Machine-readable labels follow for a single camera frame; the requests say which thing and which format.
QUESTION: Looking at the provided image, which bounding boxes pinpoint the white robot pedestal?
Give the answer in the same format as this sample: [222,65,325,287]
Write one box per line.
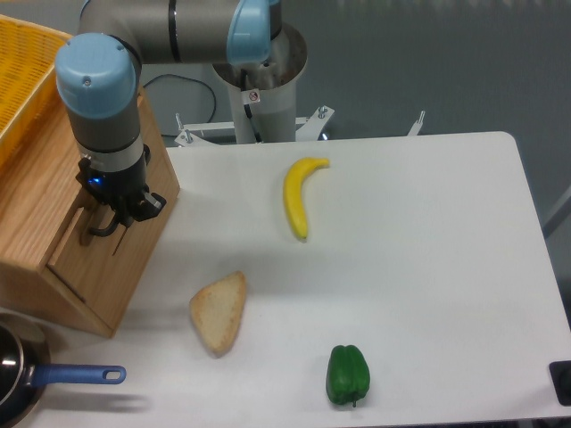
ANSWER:
[213,23,308,144]

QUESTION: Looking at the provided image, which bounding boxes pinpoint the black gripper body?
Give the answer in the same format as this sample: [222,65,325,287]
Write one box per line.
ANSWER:
[82,153,149,210]

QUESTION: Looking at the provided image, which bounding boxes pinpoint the blue handled frying pan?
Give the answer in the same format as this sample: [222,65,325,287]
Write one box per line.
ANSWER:
[1,313,127,427]

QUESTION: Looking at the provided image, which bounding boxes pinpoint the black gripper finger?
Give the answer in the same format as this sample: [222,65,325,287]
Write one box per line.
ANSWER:
[127,189,166,221]
[74,171,134,228]

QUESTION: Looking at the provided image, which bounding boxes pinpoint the yellow plastic basket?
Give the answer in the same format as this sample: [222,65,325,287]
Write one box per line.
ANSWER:
[1,15,71,164]

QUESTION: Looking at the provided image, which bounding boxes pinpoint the wooden top drawer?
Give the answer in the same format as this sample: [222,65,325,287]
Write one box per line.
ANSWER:
[42,91,180,337]

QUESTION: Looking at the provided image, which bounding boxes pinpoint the black cable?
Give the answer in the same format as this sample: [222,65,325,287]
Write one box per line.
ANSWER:
[142,73,218,124]

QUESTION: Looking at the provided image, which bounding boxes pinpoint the yellow banana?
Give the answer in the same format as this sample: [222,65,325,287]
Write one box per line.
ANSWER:
[282,157,330,241]

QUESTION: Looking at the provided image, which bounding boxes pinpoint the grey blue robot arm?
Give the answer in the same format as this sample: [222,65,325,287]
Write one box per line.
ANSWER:
[54,0,281,237]

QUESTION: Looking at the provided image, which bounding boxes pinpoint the green bell pepper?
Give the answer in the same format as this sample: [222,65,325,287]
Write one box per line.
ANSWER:
[326,345,371,407]

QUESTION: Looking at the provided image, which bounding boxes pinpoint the wooden drawer cabinet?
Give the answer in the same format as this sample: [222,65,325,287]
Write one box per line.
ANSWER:
[0,65,148,339]

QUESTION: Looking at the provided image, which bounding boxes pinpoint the bread slice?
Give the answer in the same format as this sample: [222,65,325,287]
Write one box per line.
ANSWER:
[189,271,247,357]

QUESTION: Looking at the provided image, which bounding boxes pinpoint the black corner device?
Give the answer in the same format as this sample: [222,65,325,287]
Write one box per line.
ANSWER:
[549,360,571,407]

